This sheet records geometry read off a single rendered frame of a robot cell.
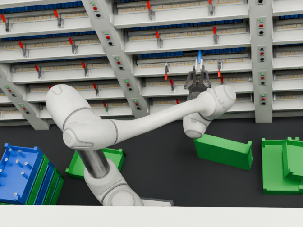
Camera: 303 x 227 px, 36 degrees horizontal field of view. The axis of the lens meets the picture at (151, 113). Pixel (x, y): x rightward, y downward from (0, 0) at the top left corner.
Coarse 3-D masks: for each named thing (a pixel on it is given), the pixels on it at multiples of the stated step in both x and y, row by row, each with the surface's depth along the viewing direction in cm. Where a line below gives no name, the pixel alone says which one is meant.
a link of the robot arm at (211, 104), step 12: (204, 96) 190; (216, 96) 190; (228, 96) 188; (168, 108) 186; (180, 108) 185; (192, 108) 186; (204, 108) 188; (216, 108) 190; (228, 108) 192; (120, 120) 178; (132, 120) 182; (144, 120) 183; (156, 120) 183; (168, 120) 184; (120, 132) 174; (132, 132) 179; (144, 132) 184
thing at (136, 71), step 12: (132, 60) 242; (228, 60) 235; (240, 60) 233; (132, 72) 242; (144, 72) 244; (156, 72) 242; (168, 72) 241; (180, 72) 239; (216, 72) 238; (228, 72) 238
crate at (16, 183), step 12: (12, 156) 258; (36, 156) 249; (0, 168) 252; (12, 168) 254; (24, 168) 252; (36, 168) 249; (12, 180) 250; (24, 180) 249; (0, 192) 248; (12, 192) 246; (24, 192) 240
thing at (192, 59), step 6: (228, 54) 233; (234, 54) 232; (240, 54) 231; (246, 54) 231; (138, 60) 243; (144, 60) 242; (150, 60) 242; (156, 60) 241; (162, 60) 240; (168, 60) 239; (174, 60) 239; (180, 60) 238; (186, 60) 237; (192, 60) 237; (156, 66) 242
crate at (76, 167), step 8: (104, 152) 285; (112, 152) 282; (120, 152) 275; (72, 160) 281; (80, 160) 286; (112, 160) 281; (120, 160) 274; (72, 168) 282; (80, 168) 283; (120, 168) 276; (72, 176) 279; (80, 176) 275
